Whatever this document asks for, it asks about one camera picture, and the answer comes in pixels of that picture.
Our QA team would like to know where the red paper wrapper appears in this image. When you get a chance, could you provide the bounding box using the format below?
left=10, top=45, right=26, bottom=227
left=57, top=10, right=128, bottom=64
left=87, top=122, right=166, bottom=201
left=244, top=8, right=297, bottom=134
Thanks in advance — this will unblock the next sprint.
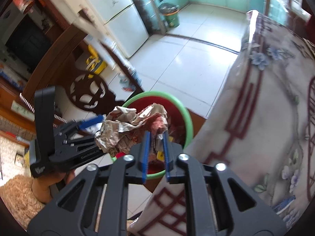
left=145, top=113, right=168, bottom=137

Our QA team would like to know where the red bin with green rim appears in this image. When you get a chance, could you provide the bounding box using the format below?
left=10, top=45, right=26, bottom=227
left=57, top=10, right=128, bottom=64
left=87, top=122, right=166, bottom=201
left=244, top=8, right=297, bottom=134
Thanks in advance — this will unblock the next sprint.
left=110, top=91, right=195, bottom=180

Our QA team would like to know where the yellow toy truck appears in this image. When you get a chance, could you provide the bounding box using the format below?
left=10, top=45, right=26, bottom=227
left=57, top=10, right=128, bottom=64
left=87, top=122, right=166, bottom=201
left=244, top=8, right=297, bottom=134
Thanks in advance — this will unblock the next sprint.
left=86, top=44, right=107, bottom=75

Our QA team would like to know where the silver foil wrapper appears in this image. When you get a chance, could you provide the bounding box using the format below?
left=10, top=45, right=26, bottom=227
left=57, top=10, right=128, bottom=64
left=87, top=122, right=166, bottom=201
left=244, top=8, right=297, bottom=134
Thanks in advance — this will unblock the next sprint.
left=95, top=103, right=167, bottom=161

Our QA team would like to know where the green kitchen trash can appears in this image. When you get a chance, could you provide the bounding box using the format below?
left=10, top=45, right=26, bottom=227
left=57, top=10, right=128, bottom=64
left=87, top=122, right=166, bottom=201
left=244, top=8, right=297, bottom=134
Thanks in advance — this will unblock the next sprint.
left=158, top=3, right=179, bottom=28

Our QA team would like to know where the white two-door refrigerator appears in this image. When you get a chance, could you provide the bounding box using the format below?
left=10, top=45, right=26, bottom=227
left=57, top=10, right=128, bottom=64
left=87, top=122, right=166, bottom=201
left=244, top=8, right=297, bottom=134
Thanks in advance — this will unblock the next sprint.
left=63, top=0, right=149, bottom=58

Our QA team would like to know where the person's left hand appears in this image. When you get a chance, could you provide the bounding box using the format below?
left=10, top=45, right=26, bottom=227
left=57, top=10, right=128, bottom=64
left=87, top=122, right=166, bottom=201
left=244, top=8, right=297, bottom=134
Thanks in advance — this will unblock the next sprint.
left=31, top=170, right=75, bottom=204

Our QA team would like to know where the dark carved wooden chair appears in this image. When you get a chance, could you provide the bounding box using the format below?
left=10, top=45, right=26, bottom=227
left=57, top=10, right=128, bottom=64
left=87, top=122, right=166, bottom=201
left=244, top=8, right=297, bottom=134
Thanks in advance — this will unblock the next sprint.
left=21, top=11, right=143, bottom=114

